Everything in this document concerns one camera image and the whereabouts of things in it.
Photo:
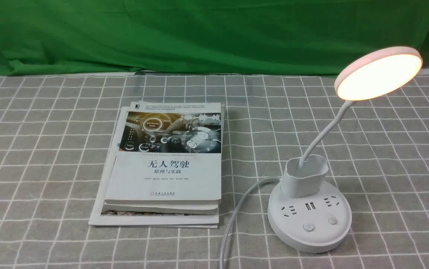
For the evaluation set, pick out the white desk lamp with sockets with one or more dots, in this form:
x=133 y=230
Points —
x=305 y=211

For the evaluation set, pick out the white autonomous driving book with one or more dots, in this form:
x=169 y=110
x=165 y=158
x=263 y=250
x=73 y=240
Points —
x=167 y=152

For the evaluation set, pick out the white magazine under books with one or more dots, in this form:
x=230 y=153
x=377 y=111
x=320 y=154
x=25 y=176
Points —
x=99 y=219

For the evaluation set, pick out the green backdrop cloth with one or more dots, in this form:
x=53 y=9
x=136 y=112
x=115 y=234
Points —
x=275 y=37

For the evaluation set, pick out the grey checked tablecloth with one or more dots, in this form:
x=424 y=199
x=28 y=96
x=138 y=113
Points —
x=55 y=133

